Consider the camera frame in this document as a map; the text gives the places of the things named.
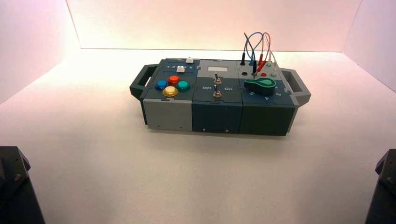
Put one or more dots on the grey and teal control box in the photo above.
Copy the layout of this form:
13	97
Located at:
216	111

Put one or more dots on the green round push button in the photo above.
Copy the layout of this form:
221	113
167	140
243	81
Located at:
183	85

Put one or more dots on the yellow round push button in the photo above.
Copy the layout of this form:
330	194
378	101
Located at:
170	91

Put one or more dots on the red round push button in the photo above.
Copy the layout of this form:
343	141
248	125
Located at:
173	80

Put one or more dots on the blue round push button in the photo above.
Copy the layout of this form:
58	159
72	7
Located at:
161	84

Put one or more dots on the white slider knob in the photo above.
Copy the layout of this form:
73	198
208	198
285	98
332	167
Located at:
180	69
190	60

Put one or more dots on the green rotary selector knob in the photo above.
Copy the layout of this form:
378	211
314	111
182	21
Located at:
260	85

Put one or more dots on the metal toggle switch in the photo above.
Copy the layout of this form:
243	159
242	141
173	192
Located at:
217	79
217	92

